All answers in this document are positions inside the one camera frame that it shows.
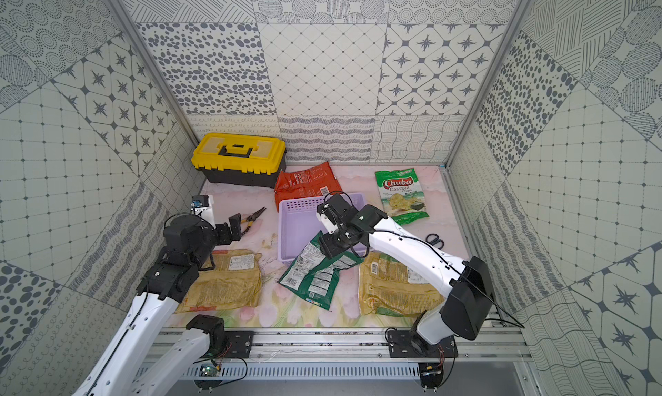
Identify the yellow handled pliers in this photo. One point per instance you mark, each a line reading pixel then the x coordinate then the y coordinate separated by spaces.
pixel 248 222

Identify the left green circuit board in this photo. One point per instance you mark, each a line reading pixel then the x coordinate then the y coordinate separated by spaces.
pixel 209 370

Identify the black handled scissors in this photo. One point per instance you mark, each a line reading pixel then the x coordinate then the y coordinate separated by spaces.
pixel 435 240

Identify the right circuit board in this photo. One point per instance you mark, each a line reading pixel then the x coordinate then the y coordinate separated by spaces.
pixel 431 375

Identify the purple plastic basket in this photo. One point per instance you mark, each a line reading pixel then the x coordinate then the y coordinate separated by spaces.
pixel 298 224

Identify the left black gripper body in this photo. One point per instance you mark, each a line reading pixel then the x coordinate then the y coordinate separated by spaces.
pixel 234 228

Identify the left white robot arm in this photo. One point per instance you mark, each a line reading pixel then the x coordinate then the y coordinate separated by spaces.
pixel 190 240

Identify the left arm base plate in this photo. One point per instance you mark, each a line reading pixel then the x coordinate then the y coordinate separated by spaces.
pixel 238 344

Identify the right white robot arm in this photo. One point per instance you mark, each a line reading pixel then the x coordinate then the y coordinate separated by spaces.
pixel 465 285

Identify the dark green snack bag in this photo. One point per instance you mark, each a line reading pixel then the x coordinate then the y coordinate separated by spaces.
pixel 313 277

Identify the yellow black toolbox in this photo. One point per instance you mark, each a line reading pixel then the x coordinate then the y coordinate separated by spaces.
pixel 244 160

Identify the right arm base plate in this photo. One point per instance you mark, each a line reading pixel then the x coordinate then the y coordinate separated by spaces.
pixel 402 345

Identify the red chip bag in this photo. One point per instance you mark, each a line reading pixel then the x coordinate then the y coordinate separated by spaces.
pixel 314 182

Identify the gold chip bag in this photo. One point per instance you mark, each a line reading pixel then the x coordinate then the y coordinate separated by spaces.
pixel 390 288
pixel 234 283

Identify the green Chuba chip bag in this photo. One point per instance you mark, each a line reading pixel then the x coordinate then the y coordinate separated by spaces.
pixel 401 194

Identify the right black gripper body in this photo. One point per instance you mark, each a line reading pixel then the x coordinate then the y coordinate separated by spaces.
pixel 341 229

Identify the aluminium mounting rail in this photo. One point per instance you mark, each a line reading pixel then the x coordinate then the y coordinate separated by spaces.
pixel 331 354

